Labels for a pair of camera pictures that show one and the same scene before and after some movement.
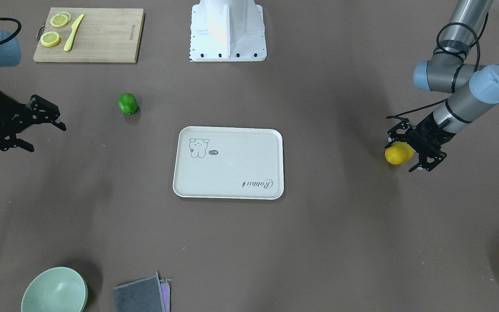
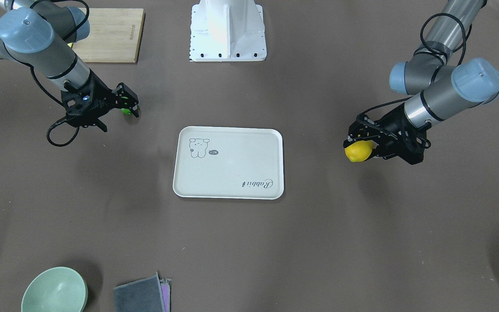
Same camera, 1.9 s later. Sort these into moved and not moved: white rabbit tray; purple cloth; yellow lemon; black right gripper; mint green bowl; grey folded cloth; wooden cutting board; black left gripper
Moved: black right gripper; black left gripper; yellow lemon
Not moved: white rabbit tray; wooden cutting board; grey folded cloth; mint green bowl; purple cloth
